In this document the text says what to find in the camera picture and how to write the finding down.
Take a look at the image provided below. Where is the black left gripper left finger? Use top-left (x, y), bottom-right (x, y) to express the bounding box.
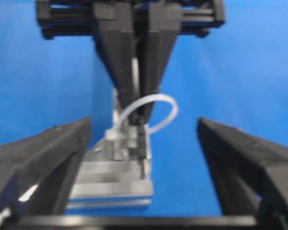
top-left (0, 117), bottom-right (91, 216)

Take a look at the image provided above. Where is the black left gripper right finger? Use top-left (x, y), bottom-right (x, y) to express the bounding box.
top-left (197, 117), bottom-right (288, 230)

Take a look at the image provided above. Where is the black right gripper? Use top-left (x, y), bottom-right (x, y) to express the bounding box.
top-left (36, 0), bottom-right (228, 125)

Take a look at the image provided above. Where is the white zip tie loop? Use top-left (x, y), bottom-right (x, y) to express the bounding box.
top-left (105, 93), bottom-right (179, 142)

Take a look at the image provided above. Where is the aluminium extrusion frame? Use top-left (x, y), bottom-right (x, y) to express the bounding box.
top-left (67, 101), bottom-right (154, 211)

